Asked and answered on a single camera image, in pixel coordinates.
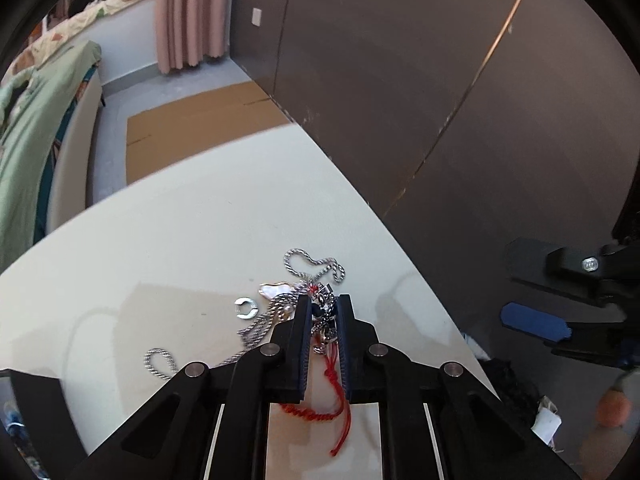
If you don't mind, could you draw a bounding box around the brown cardboard sheet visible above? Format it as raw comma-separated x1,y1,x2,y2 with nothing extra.
125,81,294,186

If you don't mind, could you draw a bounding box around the red string charm bracelet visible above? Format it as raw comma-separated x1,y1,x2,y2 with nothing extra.
279,282,354,457

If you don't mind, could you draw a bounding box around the white shell pendant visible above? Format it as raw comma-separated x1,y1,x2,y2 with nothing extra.
259,281,294,302

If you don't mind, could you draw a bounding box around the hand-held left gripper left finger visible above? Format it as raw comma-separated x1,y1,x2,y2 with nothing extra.
67,294,310,480

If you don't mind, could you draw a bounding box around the dark cloth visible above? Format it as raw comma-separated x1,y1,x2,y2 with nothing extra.
475,355,542,437

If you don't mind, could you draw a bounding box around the pink curtain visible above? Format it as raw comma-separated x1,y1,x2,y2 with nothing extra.
154,0,234,75

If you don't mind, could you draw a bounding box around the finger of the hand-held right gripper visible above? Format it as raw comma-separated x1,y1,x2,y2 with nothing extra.
505,237,601,306
501,301,626,366

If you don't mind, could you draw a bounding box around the cream bed base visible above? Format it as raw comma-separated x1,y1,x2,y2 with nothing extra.
46,57,104,233

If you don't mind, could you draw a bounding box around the white crumpled paper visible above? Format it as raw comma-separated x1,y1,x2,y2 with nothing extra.
530,396,564,447

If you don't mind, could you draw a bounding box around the person's right hand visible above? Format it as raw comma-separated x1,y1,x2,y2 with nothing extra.
582,389,632,467

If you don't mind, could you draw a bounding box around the blue cartoon bedsheet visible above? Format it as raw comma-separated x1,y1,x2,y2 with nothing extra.
34,122,67,242

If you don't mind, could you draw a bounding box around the silver rope chain necklace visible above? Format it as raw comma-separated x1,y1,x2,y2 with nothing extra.
144,247,348,377

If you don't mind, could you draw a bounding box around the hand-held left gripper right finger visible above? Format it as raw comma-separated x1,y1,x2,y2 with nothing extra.
337,293,576,480

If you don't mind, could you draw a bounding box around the silver horseshoe ring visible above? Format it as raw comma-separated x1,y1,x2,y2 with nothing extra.
233,297,259,321

